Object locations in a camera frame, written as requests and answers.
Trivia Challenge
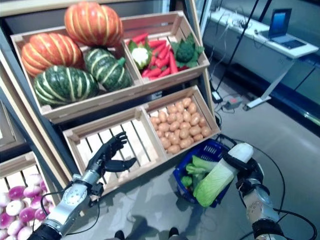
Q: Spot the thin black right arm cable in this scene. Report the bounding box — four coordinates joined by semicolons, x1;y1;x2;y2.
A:
278;209;318;240

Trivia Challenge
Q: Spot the long black floor cable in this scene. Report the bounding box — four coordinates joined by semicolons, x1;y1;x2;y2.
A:
249;146;287;213

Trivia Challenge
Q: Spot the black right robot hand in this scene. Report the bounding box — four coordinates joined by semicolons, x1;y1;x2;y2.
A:
223;151;266;191

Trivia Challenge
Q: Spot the green broccoli with leaves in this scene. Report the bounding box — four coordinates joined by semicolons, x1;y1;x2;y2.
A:
170;33;205;68

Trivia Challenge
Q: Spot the wooden slatted cabbage crate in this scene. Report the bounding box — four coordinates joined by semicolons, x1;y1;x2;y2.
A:
62;106;169;201

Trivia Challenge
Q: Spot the white glass door cabinet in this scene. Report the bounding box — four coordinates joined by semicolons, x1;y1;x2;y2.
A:
192;0;213;51

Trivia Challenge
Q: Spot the wooden pumpkin crate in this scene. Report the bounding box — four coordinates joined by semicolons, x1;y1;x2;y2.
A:
10;26;145;125

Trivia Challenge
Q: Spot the purple white onion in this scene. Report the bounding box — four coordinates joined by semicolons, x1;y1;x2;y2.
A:
23;185;42;198
34;208;48;221
0;193;11;207
26;173;43;186
29;196;46;210
8;186;25;200
17;226;35;240
19;207;36;222
7;220;26;236
0;213;16;230
6;200;25;216

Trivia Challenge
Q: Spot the large green striped pumpkin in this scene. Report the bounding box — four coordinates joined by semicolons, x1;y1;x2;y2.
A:
33;65;100;107

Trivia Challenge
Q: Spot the wooden potato crate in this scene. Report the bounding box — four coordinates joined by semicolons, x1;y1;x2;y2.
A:
142;84;222;161

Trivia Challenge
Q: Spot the slanted black stand pole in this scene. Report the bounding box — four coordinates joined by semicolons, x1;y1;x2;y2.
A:
214;0;261;93

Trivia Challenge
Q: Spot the black metal rack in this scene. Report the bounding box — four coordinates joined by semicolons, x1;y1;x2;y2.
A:
258;0;273;22

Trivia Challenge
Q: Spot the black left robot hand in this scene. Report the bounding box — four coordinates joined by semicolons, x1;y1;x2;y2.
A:
84;131;138;180

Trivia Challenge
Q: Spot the wooden green pepper crate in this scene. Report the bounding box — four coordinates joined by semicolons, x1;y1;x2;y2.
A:
0;99;27;151

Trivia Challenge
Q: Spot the grey box with red button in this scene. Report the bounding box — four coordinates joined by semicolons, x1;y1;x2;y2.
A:
222;96;243;110

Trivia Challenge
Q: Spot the blue plastic shopping basket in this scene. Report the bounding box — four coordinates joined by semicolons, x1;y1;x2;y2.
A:
172;134;238;208

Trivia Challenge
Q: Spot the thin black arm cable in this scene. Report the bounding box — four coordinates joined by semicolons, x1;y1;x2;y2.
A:
278;209;318;240
39;189;101;236

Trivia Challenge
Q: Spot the black power adapter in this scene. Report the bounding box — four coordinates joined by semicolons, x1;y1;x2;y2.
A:
211;91;224;103

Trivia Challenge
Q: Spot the wooden display shelf frame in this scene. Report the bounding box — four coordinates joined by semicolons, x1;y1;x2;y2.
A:
0;0;222;198
0;142;33;161

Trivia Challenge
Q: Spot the green striped pumpkin with stem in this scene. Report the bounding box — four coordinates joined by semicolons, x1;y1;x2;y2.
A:
83;47;133;92

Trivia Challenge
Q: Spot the open grey laptop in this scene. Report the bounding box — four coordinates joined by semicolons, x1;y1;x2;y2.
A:
267;8;307;50

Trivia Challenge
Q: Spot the wooden onion crate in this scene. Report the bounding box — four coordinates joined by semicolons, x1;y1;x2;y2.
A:
0;151;66;240

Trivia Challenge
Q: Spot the white cauliflower with leaves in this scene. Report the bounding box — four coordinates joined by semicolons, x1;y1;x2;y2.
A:
127;39;153;70

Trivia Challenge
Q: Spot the orange striped pumpkin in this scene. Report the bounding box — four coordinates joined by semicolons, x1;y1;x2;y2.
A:
21;33;85;77
64;1;124;48

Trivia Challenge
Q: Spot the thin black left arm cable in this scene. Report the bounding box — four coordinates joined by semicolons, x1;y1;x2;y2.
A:
39;189;101;236

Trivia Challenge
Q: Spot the orange red carrot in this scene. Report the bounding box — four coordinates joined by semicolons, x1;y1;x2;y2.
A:
158;66;171;78
157;44;171;60
169;51;179;74
131;32;150;44
141;67;163;78
148;39;167;48

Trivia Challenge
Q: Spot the white desk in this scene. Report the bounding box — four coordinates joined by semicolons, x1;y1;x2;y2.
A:
202;7;320;112

